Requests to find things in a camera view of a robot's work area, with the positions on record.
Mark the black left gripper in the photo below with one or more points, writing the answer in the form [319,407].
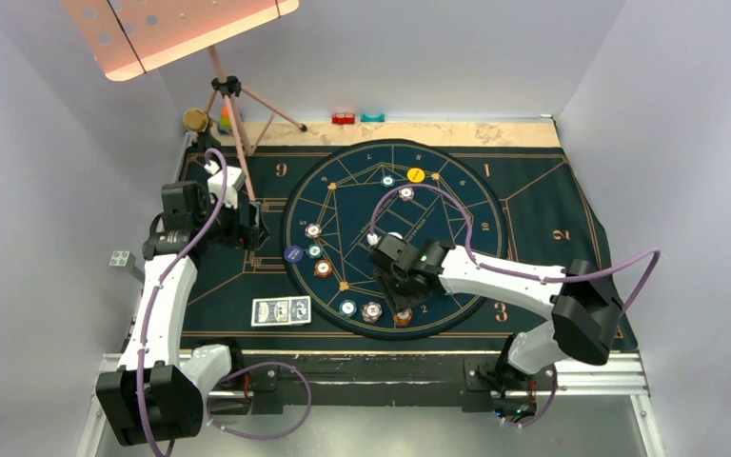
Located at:
[246,236]

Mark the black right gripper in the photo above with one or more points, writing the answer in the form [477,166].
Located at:
[397,299]

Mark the orange chip stack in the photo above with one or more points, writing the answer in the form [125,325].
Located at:
[403,317]

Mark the green blue chip stack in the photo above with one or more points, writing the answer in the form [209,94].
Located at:
[347,308]

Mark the green blue poker chip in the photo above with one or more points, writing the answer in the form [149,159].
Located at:
[388,181]
[314,251]

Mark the orange poker chip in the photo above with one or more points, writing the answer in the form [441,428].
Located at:
[323,269]

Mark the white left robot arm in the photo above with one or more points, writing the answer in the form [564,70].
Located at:
[152,396]

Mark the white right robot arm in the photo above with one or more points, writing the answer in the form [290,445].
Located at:
[580,307]

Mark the purple small blind button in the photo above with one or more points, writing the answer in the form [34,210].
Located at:
[293,254]

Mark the dark green rectangular poker mat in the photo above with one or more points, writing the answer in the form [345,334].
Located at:
[549,222]

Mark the round blue poker mat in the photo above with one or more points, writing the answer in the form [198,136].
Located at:
[343,194]

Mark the blue playing card deck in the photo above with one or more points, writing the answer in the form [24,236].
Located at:
[281,311]

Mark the colourful stacking toy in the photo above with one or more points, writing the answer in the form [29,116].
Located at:
[224,126]

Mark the yellow big blind button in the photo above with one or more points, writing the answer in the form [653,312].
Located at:
[416,175]

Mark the brass round knob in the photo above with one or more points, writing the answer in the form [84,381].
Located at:
[196,120]

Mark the grey lego block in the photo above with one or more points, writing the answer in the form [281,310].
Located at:
[121,259]

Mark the red toy block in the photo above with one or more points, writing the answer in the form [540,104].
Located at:
[343,118]

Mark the teal toy block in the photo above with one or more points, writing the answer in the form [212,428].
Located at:
[372,118]

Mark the pink music stand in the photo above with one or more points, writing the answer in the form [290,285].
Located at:
[132,38]

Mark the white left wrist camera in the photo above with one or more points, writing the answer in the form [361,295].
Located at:
[225,184]

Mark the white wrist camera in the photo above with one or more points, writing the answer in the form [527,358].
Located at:
[225,184]
[373,239]

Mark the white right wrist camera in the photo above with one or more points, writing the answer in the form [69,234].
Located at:
[373,239]

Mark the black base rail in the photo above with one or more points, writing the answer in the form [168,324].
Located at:
[466,380]

